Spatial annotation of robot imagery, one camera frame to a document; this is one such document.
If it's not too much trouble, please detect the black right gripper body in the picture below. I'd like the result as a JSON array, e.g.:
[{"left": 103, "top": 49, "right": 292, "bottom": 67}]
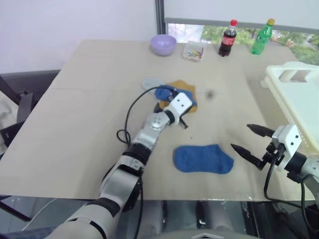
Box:
[{"left": 258, "top": 141, "right": 285, "bottom": 171}]

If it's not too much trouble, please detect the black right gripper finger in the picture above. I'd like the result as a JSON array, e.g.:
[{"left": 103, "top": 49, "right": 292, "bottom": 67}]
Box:
[
  {"left": 230, "top": 143, "right": 264, "bottom": 168},
  {"left": 246, "top": 123, "right": 275, "bottom": 138}
]

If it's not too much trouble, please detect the crumpled blue sock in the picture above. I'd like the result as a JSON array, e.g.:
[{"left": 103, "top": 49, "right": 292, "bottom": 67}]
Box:
[{"left": 154, "top": 84, "right": 198, "bottom": 107}]

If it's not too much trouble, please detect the mustard yellow sock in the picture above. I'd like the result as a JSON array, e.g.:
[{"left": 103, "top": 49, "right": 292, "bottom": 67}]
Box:
[{"left": 159, "top": 79, "right": 199, "bottom": 114}]

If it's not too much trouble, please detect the light grey sock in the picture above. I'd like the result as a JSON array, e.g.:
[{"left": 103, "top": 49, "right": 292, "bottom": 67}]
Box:
[{"left": 142, "top": 77, "right": 166, "bottom": 90}]

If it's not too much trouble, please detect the flat blue sock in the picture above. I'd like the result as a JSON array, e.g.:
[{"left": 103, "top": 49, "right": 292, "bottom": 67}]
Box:
[{"left": 173, "top": 143, "right": 235, "bottom": 175}]

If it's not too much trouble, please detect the white plastic basket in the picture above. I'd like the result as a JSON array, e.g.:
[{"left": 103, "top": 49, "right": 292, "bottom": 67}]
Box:
[{"left": 260, "top": 61, "right": 319, "bottom": 158}]

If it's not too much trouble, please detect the clear box of coloured clips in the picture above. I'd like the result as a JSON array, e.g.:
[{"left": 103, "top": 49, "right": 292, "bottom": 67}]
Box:
[{"left": 181, "top": 41, "right": 208, "bottom": 63}]

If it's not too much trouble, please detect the purple plastic bowl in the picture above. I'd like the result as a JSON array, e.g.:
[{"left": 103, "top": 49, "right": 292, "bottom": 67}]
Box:
[{"left": 150, "top": 34, "right": 177, "bottom": 57}]

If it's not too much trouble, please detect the cola bottle red cap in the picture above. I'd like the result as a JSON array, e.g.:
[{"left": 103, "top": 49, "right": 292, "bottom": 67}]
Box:
[{"left": 218, "top": 19, "right": 238, "bottom": 57}]

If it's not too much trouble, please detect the grey window pillar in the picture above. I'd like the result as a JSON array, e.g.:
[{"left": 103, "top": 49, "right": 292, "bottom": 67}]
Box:
[{"left": 155, "top": 0, "right": 167, "bottom": 35}]

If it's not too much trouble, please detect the green soda bottle yellow cap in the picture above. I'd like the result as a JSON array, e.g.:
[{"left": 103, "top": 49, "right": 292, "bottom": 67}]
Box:
[{"left": 250, "top": 18, "right": 276, "bottom": 55}]

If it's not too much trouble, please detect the white roller blind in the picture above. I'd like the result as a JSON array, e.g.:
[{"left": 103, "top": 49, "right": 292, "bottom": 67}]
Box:
[{"left": 164, "top": 0, "right": 319, "bottom": 33}]

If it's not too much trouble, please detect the black chair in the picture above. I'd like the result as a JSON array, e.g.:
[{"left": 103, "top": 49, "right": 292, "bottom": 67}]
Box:
[{"left": 0, "top": 69, "right": 60, "bottom": 150}]

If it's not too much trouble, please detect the black table leg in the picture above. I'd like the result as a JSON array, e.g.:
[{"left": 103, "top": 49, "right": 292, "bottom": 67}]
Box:
[{"left": 0, "top": 195, "right": 32, "bottom": 222}]

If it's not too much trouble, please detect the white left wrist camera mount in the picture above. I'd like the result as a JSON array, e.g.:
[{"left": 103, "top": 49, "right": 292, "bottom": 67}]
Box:
[{"left": 163, "top": 92, "right": 194, "bottom": 125}]

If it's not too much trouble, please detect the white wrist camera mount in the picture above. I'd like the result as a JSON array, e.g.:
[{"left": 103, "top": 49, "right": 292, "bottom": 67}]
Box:
[
  {"left": 163, "top": 92, "right": 194, "bottom": 125},
  {"left": 271, "top": 123, "right": 304, "bottom": 172}
]

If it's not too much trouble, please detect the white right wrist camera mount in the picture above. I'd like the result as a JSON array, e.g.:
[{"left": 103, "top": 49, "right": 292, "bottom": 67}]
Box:
[{"left": 271, "top": 123, "right": 304, "bottom": 172}]

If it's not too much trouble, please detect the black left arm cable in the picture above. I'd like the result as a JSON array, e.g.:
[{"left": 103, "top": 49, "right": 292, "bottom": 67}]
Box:
[{"left": 116, "top": 85, "right": 175, "bottom": 146}]

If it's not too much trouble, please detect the black upright post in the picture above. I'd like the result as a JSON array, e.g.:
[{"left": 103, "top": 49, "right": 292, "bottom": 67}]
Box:
[
  {"left": 160, "top": 200, "right": 169, "bottom": 227},
  {"left": 195, "top": 200, "right": 207, "bottom": 226}
]

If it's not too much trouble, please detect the thin white cable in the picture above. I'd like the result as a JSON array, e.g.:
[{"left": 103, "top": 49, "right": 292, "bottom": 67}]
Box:
[{"left": 21, "top": 198, "right": 58, "bottom": 232}]

